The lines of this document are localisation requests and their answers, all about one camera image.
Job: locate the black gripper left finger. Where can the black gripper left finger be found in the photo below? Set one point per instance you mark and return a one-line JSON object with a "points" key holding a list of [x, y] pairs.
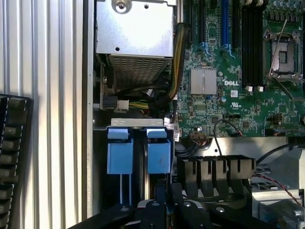
{"points": [[152, 214]]}

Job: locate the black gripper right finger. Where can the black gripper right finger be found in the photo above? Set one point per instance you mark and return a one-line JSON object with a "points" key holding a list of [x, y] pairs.
{"points": [[177, 210]]}

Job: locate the black RAM slot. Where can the black RAM slot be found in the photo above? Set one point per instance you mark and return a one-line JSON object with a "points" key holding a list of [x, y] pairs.
{"points": [[245, 43], [250, 43], [261, 43], [256, 43]]}

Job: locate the black expansion slot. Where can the black expansion slot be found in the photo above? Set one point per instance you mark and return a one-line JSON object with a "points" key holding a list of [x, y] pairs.
{"points": [[191, 19], [236, 21], [202, 21]]}

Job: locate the blue expansion slot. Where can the blue expansion slot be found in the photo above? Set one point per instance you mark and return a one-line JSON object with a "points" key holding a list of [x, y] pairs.
{"points": [[224, 21]]}

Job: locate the black plastic slotted fan shroud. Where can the black plastic slotted fan shroud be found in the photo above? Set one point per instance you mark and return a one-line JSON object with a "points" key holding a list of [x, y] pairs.
{"points": [[214, 171]]}

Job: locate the silver metal drive cage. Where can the silver metal drive cage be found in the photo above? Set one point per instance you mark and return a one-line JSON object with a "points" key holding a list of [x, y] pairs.
{"points": [[278, 207]]}

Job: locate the white plastic power connector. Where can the white plastic power connector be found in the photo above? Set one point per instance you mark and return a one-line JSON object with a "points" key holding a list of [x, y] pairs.
{"points": [[122, 106]]}

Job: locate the open silver PC case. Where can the open silver PC case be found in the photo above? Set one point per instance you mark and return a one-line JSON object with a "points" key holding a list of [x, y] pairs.
{"points": [[88, 119]]}

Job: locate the green Dell motherboard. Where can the green Dell motherboard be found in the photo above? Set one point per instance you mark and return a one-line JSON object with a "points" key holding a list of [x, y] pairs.
{"points": [[238, 112]]}

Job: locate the silver finned chipset heatsink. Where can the silver finned chipset heatsink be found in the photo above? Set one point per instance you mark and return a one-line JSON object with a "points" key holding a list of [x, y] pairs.
{"points": [[203, 81]]}

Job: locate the black keyboard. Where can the black keyboard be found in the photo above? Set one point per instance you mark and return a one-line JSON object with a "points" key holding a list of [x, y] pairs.
{"points": [[12, 155]]}

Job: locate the silver perforated power supply box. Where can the silver perforated power supply box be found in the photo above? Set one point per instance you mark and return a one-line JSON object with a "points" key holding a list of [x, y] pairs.
{"points": [[133, 31]]}

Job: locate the thin metal locking lever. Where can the thin metal locking lever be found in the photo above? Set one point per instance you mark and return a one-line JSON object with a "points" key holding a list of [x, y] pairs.
{"points": [[277, 47]]}

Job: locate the silver disk bay bracket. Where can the silver disk bay bracket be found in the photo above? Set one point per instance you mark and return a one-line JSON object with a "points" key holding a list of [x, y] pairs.
{"points": [[137, 122]]}

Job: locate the CPU socket with metal frame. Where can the CPU socket with metal frame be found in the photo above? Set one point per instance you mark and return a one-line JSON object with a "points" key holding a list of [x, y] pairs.
{"points": [[284, 52]]}

